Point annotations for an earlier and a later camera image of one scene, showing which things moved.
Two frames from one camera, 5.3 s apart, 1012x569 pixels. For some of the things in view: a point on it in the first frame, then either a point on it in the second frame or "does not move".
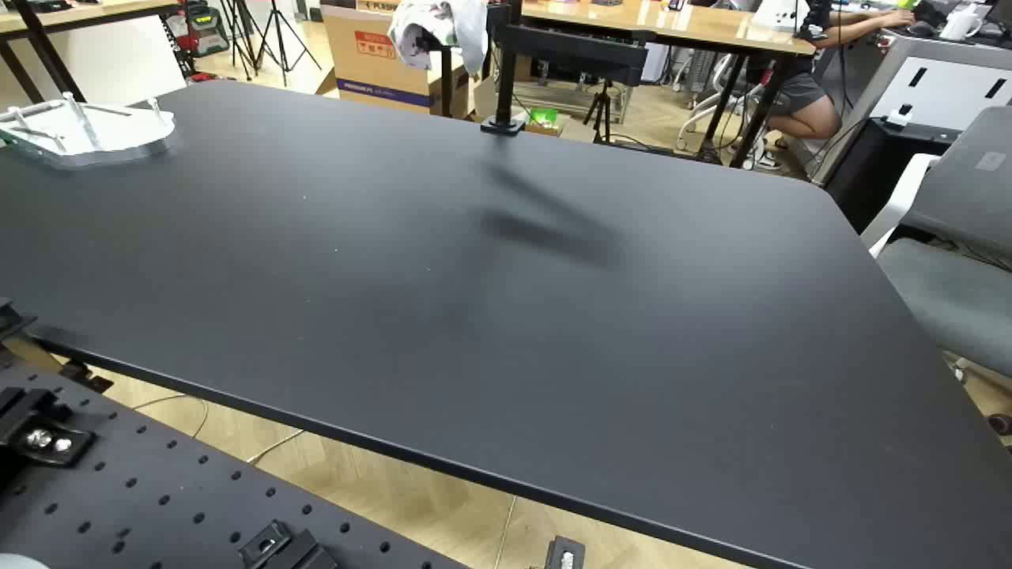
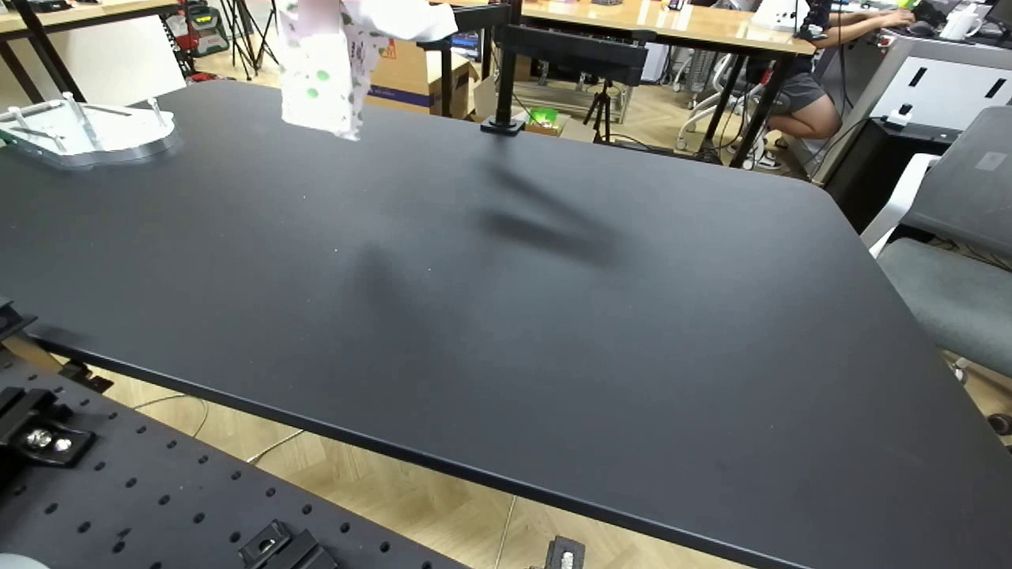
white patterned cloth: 425,25 → 331,46
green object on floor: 546,111 does not move
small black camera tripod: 601,108 does not move
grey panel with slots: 929,89 does not move
